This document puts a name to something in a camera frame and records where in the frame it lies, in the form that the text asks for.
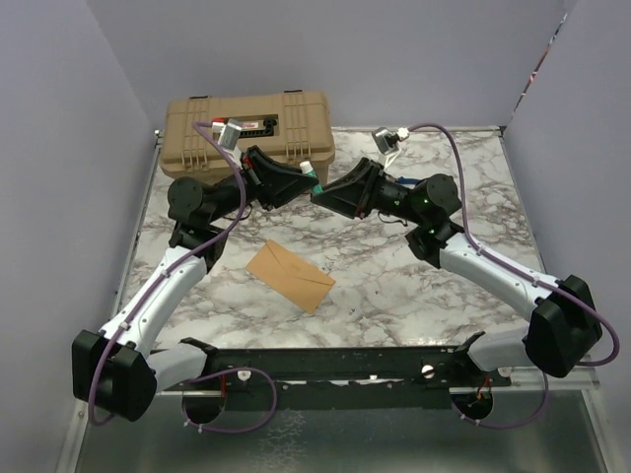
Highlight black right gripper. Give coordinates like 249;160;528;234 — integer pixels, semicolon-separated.
311;159;426;226

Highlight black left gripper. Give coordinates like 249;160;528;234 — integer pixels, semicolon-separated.
207;144;318;225

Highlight green white glue stick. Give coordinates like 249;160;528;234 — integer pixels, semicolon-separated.
300;161;323;195

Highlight brown paper envelope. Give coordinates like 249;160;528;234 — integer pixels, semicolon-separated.
245;240;335;313

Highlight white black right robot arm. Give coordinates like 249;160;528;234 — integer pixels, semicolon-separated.
312;158;602;385

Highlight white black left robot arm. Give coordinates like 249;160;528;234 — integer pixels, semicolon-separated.
71;146;319;426

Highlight tan plastic tool case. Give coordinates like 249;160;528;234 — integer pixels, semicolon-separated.
160;90;335;185

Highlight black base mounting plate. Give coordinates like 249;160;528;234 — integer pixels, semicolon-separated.
167;345;511;411

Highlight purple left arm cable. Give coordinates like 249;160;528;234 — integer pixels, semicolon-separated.
88;120;277;435

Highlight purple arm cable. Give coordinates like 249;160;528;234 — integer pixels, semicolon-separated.
88;120;277;435
406;122;621;431

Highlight blue handled pliers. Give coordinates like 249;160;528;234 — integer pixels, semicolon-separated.
395;176;421;186

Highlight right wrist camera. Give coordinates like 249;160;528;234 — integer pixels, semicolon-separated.
371;127;410;169

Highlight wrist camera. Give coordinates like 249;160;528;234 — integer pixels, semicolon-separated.
211;118;244;162
371;127;410;169

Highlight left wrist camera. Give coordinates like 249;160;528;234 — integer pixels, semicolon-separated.
211;118;244;162

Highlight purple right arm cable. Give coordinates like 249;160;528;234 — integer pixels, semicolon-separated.
406;122;621;431

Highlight aluminium frame rail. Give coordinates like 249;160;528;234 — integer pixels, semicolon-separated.
76;352;600;398

